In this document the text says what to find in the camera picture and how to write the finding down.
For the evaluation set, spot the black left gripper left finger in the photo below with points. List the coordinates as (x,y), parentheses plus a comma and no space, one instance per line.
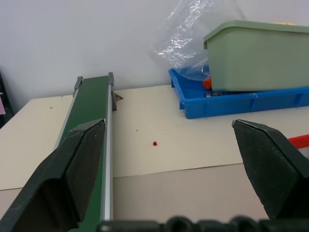
(72,174)

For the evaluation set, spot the small brown cardboard piece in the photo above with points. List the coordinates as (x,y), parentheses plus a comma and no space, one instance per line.
(118,97)

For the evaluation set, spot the green plastic bin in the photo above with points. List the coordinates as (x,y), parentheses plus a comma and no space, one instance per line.
(258,55)

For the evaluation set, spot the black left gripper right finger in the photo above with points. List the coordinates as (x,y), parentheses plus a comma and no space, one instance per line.
(268,169)

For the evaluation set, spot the green conveyor belt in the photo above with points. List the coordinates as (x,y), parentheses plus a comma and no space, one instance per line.
(93,135)

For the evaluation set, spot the blue plastic tray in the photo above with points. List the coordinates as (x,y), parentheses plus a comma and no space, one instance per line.
(231,101)

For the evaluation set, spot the clear plastic bag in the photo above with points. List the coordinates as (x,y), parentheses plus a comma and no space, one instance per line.
(183,41)

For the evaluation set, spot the red plastic container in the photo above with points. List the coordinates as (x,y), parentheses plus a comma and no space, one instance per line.
(300,142)

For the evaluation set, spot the orange round object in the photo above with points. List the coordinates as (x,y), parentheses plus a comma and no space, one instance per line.
(207,83)

